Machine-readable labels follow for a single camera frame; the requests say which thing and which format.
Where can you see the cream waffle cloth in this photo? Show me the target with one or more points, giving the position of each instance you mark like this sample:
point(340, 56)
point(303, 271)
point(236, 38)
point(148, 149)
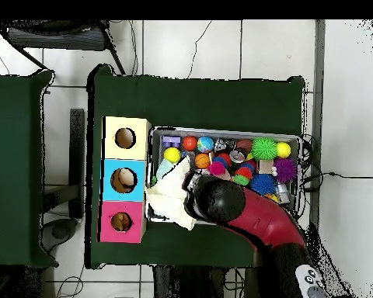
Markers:
point(171, 198)

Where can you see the blue spiky rubber toy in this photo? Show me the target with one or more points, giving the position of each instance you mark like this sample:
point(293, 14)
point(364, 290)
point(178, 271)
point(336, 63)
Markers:
point(263, 184)

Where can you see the yellow plush duck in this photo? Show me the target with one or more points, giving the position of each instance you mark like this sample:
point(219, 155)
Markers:
point(123, 220)

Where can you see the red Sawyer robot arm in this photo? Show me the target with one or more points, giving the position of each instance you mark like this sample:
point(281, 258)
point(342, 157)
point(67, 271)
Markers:
point(267, 220)

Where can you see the clear mesh bin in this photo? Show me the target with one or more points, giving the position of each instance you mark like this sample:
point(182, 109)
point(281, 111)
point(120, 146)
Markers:
point(157, 153)

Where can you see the wooden box with three holes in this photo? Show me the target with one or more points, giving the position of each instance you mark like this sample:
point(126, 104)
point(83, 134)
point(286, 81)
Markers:
point(108, 192)

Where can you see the small orange basketball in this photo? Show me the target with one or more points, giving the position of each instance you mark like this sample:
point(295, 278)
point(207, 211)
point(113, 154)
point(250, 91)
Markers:
point(202, 160)

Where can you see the yellow plastic ball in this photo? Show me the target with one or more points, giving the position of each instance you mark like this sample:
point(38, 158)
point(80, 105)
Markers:
point(283, 150)
point(172, 155)

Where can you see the red-orange ball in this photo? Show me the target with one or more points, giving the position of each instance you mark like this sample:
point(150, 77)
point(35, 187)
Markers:
point(189, 143)

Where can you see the blue globe ball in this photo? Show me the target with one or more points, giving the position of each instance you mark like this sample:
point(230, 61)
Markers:
point(205, 144)

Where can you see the dark green table cloth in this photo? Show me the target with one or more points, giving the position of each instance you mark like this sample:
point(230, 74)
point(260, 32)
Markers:
point(205, 102)

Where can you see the green spiky rubber ball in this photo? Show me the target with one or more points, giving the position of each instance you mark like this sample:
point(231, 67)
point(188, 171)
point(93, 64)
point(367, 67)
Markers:
point(264, 149)

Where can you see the purple spiky monster toy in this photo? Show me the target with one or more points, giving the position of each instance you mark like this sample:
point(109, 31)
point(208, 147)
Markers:
point(285, 170)

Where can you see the black upright panel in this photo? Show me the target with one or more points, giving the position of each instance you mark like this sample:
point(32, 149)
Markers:
point(77, 155)

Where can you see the dark round floor base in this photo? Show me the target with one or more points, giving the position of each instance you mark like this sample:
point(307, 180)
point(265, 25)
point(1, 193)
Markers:
point(60, 231)

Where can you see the green cloth side table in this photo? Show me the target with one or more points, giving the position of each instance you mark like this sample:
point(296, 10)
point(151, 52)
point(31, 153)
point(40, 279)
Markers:
point(15, 155)

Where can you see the black office chair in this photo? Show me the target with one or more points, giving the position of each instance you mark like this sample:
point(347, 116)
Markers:
point(56, 38)

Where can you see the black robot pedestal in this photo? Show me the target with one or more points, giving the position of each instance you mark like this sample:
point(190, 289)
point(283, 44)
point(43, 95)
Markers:
point(186, 285)

